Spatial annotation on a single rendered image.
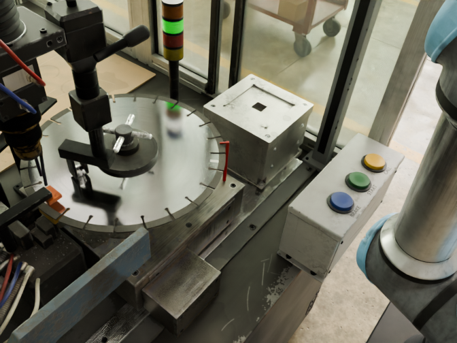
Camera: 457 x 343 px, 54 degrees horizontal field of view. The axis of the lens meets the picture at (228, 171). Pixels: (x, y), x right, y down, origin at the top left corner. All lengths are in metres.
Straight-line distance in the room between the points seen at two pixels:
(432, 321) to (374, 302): 1.12
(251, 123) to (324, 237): 0.30
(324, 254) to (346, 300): 0.97
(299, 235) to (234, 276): 0.15
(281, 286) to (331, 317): 0.88
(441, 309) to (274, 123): 0.49
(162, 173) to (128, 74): 0.64
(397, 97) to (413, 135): 1.65
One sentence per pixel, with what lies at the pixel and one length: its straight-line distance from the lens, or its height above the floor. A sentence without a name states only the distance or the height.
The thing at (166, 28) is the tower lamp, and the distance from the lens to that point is 0.98.
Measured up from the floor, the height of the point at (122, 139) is 1.00.
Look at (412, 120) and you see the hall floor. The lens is 2.72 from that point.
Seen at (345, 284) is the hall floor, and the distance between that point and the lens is 1.84.
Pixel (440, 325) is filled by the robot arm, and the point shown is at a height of 0.93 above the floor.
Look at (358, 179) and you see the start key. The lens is 0.88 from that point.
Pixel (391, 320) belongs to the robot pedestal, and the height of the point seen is 0.75.
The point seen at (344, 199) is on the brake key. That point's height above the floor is 0.91.
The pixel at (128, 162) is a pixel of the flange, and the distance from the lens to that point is 0.78.
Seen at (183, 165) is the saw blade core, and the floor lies 0.95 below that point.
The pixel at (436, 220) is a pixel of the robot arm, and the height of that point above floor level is 1.09.
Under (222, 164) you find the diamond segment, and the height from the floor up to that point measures 0.95.
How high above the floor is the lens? 1.50
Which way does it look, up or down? 45 degrees down
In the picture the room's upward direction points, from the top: 6 degrees clockwise
